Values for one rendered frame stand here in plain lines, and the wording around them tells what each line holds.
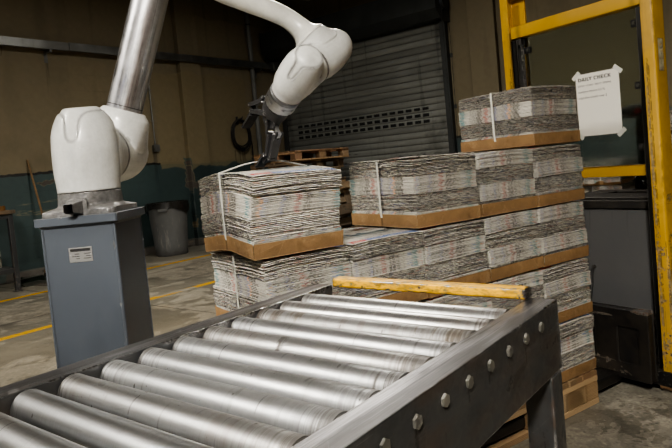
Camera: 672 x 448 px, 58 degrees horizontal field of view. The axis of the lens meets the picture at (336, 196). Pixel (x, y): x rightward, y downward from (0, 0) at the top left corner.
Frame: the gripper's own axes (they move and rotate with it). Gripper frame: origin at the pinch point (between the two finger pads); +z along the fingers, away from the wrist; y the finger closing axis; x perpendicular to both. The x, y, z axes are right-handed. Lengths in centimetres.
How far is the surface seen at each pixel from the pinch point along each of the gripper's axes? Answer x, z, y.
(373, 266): 27, 3, 44
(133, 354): -58, -43, 63
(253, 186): -12.4, -14.1, 21.3
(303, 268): 2.2, 0.5, 41.1
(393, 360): -32, -72, 79
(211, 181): -12.4, 9.4, 6.3
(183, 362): -54, -52, 68
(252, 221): -12.8, -8.2, 28.5
